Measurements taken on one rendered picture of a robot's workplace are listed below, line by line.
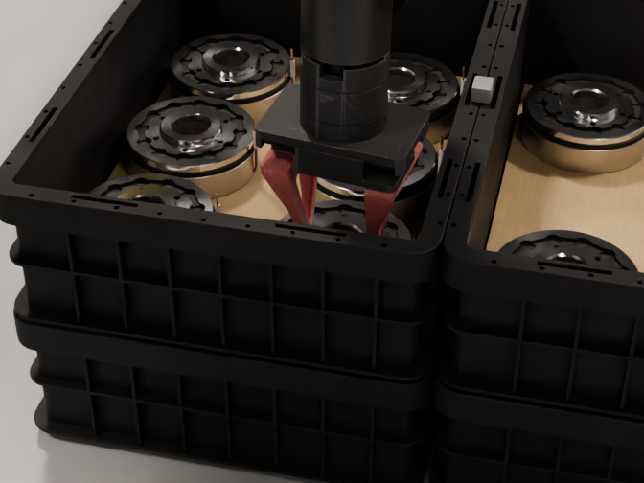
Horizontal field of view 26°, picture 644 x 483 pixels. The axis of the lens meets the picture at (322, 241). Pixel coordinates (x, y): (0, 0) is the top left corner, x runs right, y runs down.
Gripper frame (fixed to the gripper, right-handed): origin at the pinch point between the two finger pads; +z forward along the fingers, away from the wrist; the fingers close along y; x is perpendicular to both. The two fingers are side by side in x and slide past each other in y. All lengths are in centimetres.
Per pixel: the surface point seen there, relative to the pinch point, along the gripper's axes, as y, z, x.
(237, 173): 10.9, 2.5, -7.5
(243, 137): 11.3, 0.8, -10.0
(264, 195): 8.6, 4.1, -7.6
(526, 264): -14.1, -5.9, 6.7
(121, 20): 22.5, -5.9, -12.5
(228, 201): 11.0, 4.1, -5.9
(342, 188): 2.0, 0.8, -6.3
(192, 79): 18.7, 0.8, -16.7
